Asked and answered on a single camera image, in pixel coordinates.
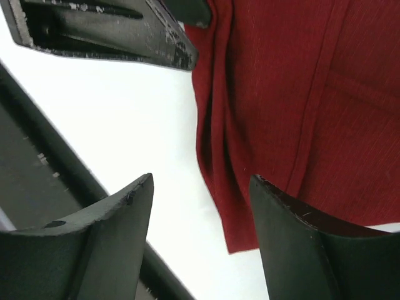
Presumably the red cloth napkin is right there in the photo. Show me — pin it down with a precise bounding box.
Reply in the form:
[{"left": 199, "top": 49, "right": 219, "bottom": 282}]
[{"left": 186, "top": 1, "right": 399, "bottom": 253}]

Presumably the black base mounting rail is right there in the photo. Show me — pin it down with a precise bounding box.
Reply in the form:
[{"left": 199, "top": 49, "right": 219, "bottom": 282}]
[{"left": 1, "top": 69, "right": 191, "bottom": 299}]

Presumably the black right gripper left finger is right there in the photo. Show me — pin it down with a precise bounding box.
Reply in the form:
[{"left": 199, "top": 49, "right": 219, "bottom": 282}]
[{"left": 1, "top": 174, "right": 154, "bottom": 299}]

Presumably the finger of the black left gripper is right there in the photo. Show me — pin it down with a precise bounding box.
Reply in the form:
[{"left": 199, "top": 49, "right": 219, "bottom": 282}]
[
  {"left": 7, "top": 0, "right": 198, "bottom": 71},
  {"left": 163, "top": 0, "right": 212, "bottom": 29}
]

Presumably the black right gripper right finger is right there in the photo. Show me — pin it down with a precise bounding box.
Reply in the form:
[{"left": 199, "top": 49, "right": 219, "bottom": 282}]
[{"left": 249, "top": 175, "right": 399, "bottom": 300}]

